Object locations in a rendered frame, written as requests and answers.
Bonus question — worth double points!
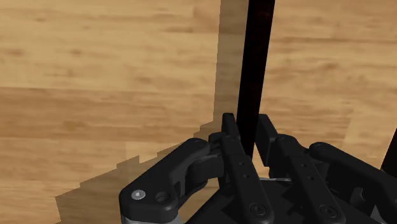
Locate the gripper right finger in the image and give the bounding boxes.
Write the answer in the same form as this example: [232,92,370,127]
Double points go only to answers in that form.
[255,113,397,224]

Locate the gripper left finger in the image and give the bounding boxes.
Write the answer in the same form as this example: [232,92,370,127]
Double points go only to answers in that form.
[118,113,275,224]

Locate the black furniture leg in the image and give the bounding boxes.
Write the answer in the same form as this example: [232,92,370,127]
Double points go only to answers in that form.
[236,0,276,159]
[380,127,397,178]

